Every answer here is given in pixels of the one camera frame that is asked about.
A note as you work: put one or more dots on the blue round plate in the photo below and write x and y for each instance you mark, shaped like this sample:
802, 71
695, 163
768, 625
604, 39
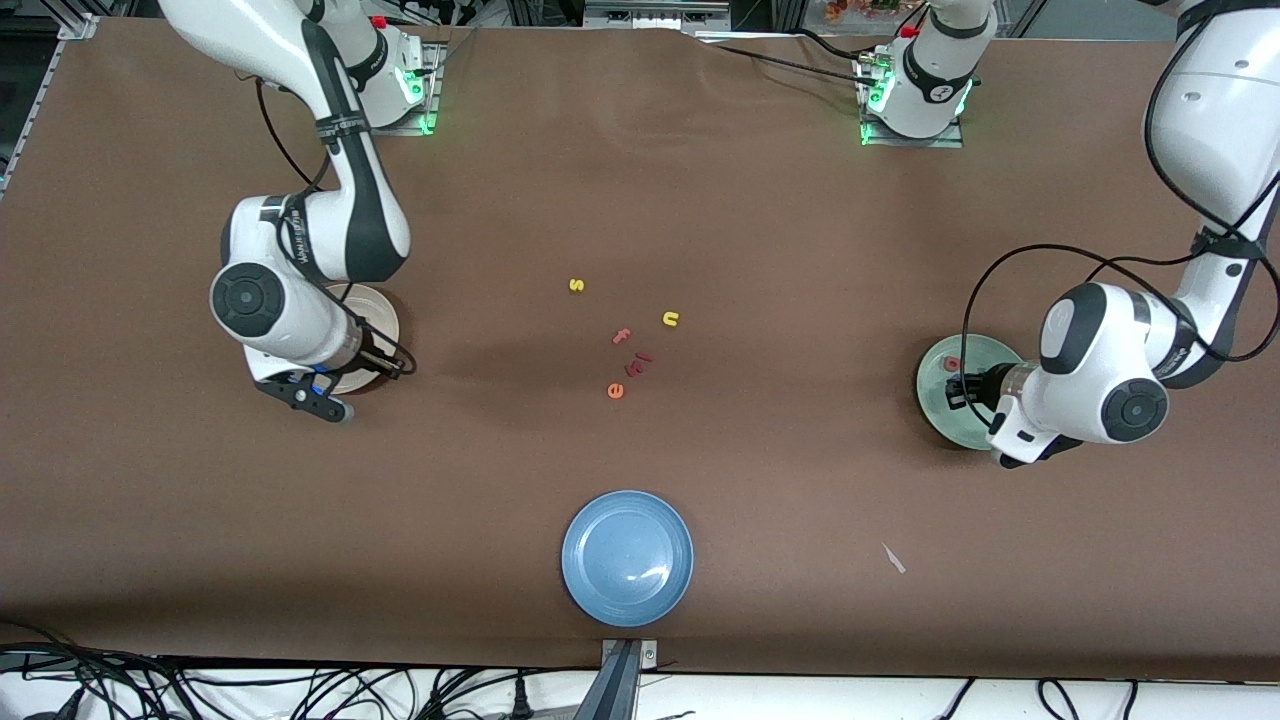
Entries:
627, 558

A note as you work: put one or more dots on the orange flower decoration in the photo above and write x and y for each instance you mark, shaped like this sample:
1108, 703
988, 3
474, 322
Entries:
860, 8

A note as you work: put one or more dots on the black power plug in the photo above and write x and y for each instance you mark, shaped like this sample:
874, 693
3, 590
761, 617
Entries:
520, 700

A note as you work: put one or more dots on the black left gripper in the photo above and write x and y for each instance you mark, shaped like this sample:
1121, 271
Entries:
974, 386

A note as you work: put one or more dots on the silver metal rail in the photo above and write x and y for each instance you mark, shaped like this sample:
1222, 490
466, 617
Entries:
655, 12

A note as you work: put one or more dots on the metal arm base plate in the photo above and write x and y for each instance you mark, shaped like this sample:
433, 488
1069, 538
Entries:
433, 100
910, 142

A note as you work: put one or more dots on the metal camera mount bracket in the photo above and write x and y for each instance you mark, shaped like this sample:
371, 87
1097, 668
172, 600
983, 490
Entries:
625, 655

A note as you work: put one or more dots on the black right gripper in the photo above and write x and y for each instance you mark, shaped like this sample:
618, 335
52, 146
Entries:
376, 357

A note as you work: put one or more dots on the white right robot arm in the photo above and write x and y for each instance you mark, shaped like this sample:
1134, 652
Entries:
260, 300

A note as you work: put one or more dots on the green round plate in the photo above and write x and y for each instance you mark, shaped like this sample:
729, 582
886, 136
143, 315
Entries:
935, 415

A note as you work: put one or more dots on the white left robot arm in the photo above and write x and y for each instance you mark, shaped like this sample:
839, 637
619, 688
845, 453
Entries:
1100, 390

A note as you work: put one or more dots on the beige round plate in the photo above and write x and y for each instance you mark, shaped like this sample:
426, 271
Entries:
385, 320

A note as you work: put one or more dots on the white paper scrap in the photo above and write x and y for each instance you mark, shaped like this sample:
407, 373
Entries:
893, 558

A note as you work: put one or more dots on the brown paper table cover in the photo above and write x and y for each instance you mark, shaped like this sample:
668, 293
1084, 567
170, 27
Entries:
700, 200

